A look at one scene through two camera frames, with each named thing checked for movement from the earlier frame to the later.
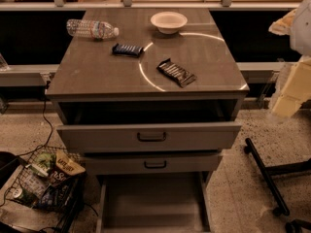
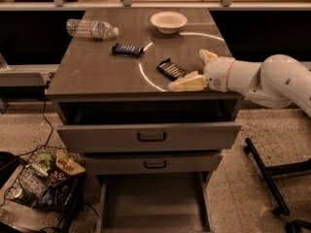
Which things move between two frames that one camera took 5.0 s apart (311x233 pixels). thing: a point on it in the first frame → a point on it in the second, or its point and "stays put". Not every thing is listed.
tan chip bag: x=70 y=166 stays put
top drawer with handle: x=152 y=136 stays put
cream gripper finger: x=296 y=90 → x=216 y=70
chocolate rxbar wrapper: x=180 y=75 stays put
